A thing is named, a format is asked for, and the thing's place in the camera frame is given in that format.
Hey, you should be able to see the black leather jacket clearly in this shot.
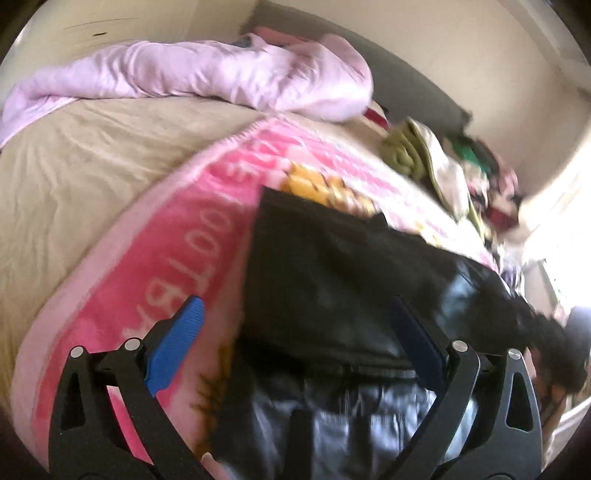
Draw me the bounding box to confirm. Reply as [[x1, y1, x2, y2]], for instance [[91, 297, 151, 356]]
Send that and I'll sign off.
[[211, 189, 590, 479]]

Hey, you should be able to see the pile of folded clothes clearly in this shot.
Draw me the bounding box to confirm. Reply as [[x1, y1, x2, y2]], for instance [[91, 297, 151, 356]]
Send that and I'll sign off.
[[443, 136, 525, 234]]

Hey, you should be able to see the pink cartoon fleece blanket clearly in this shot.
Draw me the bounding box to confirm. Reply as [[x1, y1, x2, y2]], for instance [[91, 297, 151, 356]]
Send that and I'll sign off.
[[11, 118, 493, 463]]

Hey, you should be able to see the cream curtain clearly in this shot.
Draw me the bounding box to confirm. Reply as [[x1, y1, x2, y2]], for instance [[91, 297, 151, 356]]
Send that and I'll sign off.
[[505, 142, 590, 260]]

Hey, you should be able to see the beige bed sheet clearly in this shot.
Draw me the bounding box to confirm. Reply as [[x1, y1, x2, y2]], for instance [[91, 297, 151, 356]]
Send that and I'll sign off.
[[0, 95, 389, 398]]

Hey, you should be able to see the green and cream blanket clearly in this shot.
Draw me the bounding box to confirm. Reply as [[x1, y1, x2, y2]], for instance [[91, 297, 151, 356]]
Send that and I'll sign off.
[[380, 118, 485, 239]]

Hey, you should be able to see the grey upholstered headboard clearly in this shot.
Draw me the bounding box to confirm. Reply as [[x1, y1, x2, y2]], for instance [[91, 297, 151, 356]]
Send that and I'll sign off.
[[240, 1, 472, 137]]

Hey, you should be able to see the lilac quilted duvet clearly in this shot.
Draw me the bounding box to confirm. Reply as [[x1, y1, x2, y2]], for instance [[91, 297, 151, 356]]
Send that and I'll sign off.
[[1, 34, 374, 143]]

